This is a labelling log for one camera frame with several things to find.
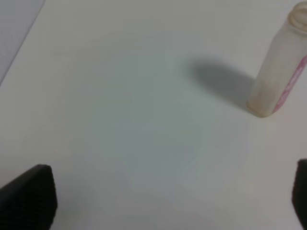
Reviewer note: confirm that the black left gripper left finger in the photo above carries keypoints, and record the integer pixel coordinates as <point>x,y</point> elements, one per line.
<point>29,202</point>

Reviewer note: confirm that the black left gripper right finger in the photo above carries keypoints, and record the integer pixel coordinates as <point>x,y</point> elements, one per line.
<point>299,192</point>

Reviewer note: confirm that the clear plastic drink bottle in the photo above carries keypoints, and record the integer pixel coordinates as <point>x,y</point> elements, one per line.
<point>284,62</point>

